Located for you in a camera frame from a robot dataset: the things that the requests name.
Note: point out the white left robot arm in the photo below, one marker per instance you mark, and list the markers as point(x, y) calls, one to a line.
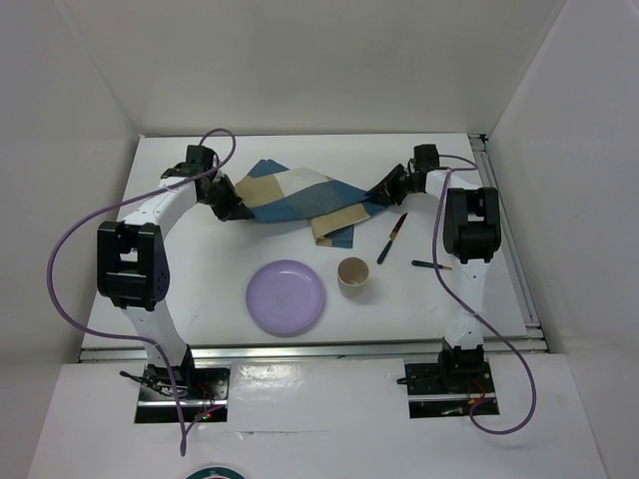
point(132, 264)

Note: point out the beige cup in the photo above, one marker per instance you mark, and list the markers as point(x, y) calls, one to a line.
point(352, 276)

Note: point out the green round sticker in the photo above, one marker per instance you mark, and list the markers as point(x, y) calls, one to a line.
point(216, 472)

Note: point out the blue beige checked placemat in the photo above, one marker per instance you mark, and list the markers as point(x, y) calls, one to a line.
point(274, 194)

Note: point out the aluminium rail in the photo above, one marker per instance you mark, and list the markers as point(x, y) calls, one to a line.
point(294, 352)
point(504, 219)

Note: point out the aluminium front rail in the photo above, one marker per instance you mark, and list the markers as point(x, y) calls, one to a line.
point(294, 352)

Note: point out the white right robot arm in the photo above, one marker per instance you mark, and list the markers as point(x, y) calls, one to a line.
point(468, 225)

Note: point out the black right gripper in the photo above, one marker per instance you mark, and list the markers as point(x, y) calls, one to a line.
point(389, 194)

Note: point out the aluminium right side rail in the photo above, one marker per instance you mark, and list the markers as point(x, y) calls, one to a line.
point(504, 219)

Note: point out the purple plastic plate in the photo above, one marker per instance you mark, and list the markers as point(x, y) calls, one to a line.
point(285, 298)

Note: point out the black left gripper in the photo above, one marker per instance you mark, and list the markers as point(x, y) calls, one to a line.
point(239, 212)

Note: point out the yellow knife green handle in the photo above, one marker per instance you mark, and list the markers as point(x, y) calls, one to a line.
point(392, 236)

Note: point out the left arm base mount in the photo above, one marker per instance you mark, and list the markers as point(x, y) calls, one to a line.
point(206, 397)

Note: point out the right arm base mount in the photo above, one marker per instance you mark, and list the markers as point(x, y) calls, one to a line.
point(442, 389)

